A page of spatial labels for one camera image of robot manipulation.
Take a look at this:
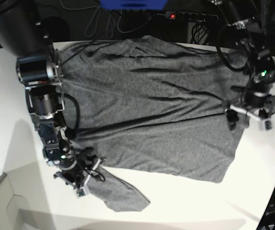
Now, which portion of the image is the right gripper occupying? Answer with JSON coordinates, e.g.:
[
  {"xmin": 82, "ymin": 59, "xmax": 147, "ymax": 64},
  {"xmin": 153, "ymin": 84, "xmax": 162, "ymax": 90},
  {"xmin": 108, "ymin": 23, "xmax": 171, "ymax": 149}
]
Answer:
[{"xmin": 54, "ymin": 155, "xmax": 106, "ymax": 189}]

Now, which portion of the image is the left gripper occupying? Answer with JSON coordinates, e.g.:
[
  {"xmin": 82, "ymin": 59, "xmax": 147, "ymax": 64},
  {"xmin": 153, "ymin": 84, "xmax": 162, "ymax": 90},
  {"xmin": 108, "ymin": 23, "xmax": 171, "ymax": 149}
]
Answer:
[{"xmin": 222, "ymin": 91, "xmax": 275, "ymax": 131}]

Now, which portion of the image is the grey long-sleeve t-shirt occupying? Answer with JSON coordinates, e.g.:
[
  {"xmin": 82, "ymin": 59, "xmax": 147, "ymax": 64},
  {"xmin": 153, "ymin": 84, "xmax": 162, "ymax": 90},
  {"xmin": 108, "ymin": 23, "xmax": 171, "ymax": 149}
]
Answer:
[{"xmin": 56, "ymin": 35, "xmax": 251, "ymax": 213}]

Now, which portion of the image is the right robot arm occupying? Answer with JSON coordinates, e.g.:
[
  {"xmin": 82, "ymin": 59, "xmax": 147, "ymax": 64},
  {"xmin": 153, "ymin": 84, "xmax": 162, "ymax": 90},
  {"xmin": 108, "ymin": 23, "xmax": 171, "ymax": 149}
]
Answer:
[{"xmin": 0, "ymin": 0, "xmax": 106, "ymax": 194}]

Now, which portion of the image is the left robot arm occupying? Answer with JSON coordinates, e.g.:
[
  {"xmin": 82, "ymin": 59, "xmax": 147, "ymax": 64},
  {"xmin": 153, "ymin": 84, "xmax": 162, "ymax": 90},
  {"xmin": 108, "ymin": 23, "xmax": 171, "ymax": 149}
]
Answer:
[{"xmin": 212, "ymin": 0, "xmax": 275, "ymax": 131}]

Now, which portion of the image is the black power strip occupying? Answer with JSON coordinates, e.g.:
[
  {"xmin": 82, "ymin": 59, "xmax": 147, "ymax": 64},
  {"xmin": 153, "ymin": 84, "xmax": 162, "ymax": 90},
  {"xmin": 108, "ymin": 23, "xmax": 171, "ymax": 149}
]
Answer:
[{"xmin": 164, "ymin": 11, "xmax": 219, "ymax": 23}]

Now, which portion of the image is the blue plastic bin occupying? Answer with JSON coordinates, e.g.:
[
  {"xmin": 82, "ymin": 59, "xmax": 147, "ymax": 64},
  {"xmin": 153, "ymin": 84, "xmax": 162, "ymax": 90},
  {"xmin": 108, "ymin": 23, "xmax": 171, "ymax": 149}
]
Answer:
[{"xmin": 100, "ymin": 0, "xmax": 168, "ymax": 10}]

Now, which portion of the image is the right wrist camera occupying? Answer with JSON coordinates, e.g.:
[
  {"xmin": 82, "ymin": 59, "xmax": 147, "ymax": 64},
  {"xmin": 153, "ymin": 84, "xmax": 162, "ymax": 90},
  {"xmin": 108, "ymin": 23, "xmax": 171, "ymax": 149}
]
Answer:
[{"xmin": 76, "ymin": 187, "xmax": 90, "ymax": 197}]

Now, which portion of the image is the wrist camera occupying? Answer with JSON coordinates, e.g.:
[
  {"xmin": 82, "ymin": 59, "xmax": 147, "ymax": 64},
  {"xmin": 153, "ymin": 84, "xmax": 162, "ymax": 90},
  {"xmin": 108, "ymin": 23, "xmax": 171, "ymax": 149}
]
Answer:
[
  {"xmin": 258, "ymin": 118, "xmax": 273, "ymax": 131},
  {"xmin": 76, "ymin": 187, "xmax": 90, "ymax": 197}
]

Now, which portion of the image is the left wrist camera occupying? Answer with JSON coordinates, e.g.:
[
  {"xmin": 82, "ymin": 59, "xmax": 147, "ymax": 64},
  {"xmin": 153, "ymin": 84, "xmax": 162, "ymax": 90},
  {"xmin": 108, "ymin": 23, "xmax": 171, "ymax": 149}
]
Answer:
[{"xmin": 258, "ymin": 118, "xmax": 273, "ymax": 131}]

